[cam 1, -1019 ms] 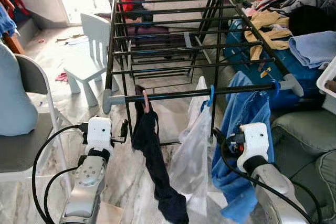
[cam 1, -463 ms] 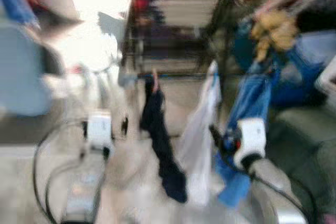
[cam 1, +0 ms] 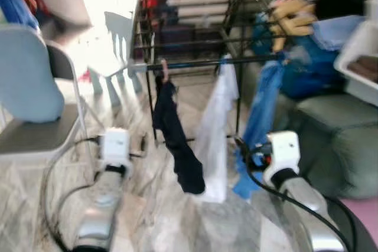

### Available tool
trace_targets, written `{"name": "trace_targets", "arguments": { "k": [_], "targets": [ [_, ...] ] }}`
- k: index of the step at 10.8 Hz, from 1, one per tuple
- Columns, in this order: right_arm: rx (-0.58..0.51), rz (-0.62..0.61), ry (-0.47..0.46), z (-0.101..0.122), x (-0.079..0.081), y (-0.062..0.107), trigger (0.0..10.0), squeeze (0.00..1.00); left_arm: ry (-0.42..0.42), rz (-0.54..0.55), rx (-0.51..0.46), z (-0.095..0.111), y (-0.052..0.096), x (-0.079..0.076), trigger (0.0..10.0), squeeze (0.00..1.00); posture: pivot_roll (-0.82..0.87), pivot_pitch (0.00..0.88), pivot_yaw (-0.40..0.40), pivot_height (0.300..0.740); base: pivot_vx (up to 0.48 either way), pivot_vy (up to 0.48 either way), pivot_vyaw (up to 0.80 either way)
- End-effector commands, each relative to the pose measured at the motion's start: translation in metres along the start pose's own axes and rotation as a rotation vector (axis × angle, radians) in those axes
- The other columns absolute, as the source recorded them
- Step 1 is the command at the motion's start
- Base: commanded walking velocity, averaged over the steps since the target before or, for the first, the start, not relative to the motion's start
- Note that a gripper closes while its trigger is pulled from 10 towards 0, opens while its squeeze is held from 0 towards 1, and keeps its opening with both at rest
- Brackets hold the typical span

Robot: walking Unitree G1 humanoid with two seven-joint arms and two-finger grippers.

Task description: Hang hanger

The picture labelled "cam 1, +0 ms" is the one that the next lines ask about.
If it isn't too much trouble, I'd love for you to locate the white garment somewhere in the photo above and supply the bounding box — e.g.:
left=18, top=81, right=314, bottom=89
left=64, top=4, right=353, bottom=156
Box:
left=192, top=63, right=240, bottom=204

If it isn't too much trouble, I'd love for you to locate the pink clothes hanger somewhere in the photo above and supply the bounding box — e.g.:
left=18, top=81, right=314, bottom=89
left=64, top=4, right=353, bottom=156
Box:
left=159, top=59, right=171, bottom=84

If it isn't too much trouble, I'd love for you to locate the dark navy garment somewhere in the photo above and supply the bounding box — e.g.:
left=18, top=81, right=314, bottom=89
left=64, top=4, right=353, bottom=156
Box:
left=152, top=78, right=207, bottom=195

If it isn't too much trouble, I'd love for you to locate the blue garment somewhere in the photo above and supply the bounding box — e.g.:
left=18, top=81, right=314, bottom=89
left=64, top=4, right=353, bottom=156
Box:
left=232, top=57, right=288, bottom=201

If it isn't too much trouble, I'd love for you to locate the grey green sofa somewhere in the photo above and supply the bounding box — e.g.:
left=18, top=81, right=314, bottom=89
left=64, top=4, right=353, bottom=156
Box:
left=236, top=57, right=378, bottom=201

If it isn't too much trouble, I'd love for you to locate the blue bag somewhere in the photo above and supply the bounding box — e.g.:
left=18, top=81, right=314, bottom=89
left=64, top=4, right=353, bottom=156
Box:
left=251, top=16, right=350, bottom=100

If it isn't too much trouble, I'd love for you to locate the black metal drying rack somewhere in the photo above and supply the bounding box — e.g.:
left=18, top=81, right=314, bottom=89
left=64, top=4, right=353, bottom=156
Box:
left=130, top=0, right=308, bottom=146

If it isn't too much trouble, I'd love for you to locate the pink mat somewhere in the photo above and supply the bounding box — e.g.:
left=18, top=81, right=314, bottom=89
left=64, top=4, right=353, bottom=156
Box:
left=340, top=198, right=378, bottom=247

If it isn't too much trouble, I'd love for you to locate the pale blue child chair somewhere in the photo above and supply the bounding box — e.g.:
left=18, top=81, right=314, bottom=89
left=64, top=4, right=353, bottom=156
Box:
left=87, top=11, right=144, bottom=110

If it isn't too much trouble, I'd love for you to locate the grey chair with blue cushion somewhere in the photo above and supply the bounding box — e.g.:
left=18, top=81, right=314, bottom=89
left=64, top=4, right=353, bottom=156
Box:
left=0, top=25, right=90, bottom=161

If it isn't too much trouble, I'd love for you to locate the brown cloth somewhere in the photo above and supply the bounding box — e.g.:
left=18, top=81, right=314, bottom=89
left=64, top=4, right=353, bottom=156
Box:
left=348, top=56, right=378, bottom=84

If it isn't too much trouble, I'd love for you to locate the yellow garment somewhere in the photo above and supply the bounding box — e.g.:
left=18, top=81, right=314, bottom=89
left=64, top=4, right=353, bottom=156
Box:
left=269, top=0, right=318, bottom=53

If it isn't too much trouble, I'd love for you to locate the light blue cloth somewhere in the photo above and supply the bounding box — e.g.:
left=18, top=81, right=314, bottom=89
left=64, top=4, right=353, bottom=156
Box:
left=312, top=15, right=367, bottom=51

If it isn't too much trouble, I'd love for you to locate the white storage bin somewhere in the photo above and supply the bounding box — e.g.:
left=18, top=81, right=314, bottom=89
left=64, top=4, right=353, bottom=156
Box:
left=334, top=0, right=378, bottom=106

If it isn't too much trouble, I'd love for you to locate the blue towel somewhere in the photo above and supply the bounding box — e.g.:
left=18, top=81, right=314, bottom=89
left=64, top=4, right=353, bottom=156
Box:
left=0, top=0, right=41, bottom=31

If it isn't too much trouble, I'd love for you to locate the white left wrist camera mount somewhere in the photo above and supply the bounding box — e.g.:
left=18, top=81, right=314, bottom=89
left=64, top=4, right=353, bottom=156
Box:
left=98, top=128, right=132, bottom=168

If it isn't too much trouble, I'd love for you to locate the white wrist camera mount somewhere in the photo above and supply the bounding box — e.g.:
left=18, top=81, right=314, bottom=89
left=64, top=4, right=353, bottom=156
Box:
left=263, top=132, right=302, bottom=186
left=98, top=128, right=132, bottom=168

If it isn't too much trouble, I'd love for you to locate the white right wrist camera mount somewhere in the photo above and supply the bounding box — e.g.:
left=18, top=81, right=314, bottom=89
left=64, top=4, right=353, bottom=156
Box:
left=263, top=132, right=302, bottom=186

